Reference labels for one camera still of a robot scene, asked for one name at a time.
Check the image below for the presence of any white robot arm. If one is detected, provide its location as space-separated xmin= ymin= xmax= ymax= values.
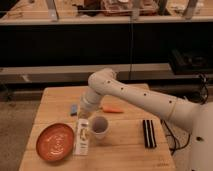
xmin=78 ymin=68 xmax=213 ymax=171

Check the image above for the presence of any orange toy carrot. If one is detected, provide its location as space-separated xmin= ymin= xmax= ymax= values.
xmin=100 ymin=106 xmax=124 ymax=113

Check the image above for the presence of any blue sponge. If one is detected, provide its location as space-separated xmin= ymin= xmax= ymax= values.
xmin=70 ymin=104 xmax=78 ymax=116

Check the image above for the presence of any translucent plastic cup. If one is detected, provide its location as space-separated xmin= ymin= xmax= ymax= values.
xmin=90 ymin=116 xmax=109 ymax=140

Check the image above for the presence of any wooden table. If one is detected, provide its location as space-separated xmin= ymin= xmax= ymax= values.
xmin=19 ymin=86 xmax=175 ymax=171

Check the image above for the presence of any black box on shelf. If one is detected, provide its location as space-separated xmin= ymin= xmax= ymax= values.
xmin=169 ymin=49 xmax=213 ymax=75

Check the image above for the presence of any grey metal shelf rail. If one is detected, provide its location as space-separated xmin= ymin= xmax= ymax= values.
xmin=0 ymin=63 xmax=174 ymax=84

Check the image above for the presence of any black power cable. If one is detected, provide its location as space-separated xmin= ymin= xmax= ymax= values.
xmin=161 ymin=74 xmax=210 ymax=156

